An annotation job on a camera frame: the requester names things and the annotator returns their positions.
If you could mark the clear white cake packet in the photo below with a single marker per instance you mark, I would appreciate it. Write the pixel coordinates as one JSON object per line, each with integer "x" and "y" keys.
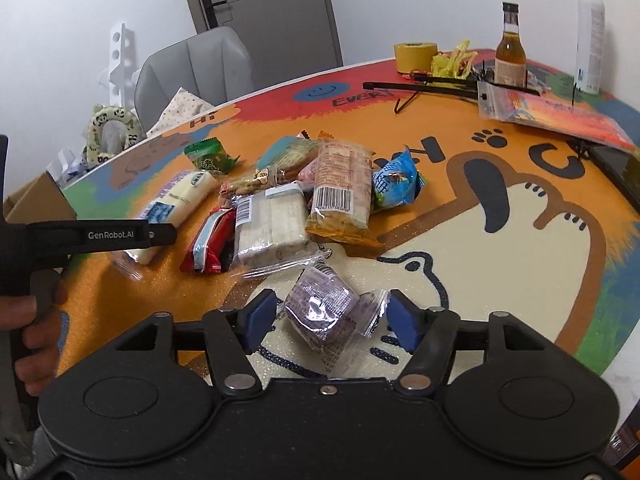
{"x": 270, "y": 230}

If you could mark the white candy packet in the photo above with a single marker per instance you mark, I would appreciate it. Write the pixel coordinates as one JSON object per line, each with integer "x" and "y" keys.
{"x": 175, "y": 205}

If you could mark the clear zip bag orange contents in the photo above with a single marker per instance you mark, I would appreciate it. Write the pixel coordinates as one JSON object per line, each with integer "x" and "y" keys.
{"x": 550, "y": 110}

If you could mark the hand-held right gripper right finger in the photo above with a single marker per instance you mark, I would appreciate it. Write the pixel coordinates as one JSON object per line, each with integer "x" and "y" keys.
{"x": 405, "y": 321}

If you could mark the pink snack packet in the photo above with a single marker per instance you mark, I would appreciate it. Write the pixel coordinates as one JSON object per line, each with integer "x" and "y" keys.
{"x": 307, "y": 175}

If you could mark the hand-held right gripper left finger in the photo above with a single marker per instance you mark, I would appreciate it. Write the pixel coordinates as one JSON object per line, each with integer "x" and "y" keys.
{"x": 257, "y": 317}

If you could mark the teal sandwich cracker packet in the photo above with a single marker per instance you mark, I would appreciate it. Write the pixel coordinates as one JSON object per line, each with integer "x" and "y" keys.
{"x": 285, "y": 157}

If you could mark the yellow plastic bag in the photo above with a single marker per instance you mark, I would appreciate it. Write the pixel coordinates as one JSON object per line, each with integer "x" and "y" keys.
{"x": 452, "y": 62}

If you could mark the white spray bottle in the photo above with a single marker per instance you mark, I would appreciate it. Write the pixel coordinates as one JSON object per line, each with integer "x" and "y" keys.
{"x": 590, "y": 35}

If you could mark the white perforated rack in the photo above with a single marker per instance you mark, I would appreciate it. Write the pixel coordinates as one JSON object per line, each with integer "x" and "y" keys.
{"x": 117, "y": 55}

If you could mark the grey door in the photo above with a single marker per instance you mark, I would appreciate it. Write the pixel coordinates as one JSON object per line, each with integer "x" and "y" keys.
{"x": 270, "y": 10}

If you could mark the dotted cream cloth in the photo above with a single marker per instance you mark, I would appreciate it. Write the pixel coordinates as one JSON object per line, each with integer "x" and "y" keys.
{"x": 180, "y": 107}

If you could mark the green snack packet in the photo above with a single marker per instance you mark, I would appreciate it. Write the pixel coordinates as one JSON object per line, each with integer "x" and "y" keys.
{"x": 207, "y": 156}

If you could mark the amber glass bottle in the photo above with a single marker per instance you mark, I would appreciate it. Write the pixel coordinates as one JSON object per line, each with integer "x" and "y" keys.
{"x": 510, "y": 55}

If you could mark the yellow tape roll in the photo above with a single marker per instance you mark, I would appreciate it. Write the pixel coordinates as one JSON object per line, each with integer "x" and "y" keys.
{"x": 415, "y": 56}

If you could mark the black clothes hanger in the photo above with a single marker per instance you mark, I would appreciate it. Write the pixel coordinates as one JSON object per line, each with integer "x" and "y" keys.
{"x": 450, "y": 87}

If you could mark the panda print neck pillow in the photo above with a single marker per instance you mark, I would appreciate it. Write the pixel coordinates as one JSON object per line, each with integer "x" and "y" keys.
{"x": 102, "y": 127}

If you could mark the cardboard box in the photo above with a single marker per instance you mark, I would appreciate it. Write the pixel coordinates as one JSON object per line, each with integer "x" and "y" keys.
{"x": 37, "y": 200}

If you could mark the person's left hand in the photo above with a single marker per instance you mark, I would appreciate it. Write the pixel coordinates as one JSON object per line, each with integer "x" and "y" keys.
{"x": 40, "y": 355}

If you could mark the purple snack packet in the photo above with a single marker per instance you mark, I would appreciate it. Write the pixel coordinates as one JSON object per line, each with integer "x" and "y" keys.
{"x": 325, "y": 310}

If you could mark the orange biscuit packet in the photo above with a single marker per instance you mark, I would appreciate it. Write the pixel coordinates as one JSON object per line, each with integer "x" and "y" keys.
{"x": 340, "y": 185}

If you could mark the black tablet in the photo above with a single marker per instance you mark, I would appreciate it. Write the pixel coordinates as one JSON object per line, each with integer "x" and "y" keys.
{"x": 617, "y": 167}

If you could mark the blue snack packet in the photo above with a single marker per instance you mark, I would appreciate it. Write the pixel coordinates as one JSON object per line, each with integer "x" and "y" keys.
{"x": 397, "y": 180}

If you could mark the grey chair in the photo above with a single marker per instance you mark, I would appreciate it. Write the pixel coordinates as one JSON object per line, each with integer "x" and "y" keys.
{"x": 200, "y": 67}

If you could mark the small peanut snack packet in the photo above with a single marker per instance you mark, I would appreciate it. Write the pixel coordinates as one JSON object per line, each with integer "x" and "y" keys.
{"x": 245, "y": 185}

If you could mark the red snack packet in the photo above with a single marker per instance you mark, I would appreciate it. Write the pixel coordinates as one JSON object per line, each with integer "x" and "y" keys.
{"x": 206, "y": 247}

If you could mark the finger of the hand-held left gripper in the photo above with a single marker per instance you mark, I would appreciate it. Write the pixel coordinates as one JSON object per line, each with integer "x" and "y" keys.
{"x": 162, "y": 234}

